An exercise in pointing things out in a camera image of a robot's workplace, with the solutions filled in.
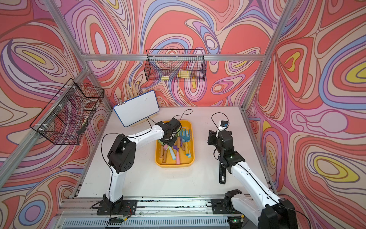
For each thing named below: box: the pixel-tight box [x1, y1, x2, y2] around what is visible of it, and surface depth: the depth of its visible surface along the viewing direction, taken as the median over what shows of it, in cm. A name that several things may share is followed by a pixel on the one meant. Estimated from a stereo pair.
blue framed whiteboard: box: [113, 90, 160, 128], surface depth 95 cm
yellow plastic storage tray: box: [154, 120, 195, 168], surface depth 93 cm
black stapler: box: [219, 161, 227, 185], surface depth 83 cm
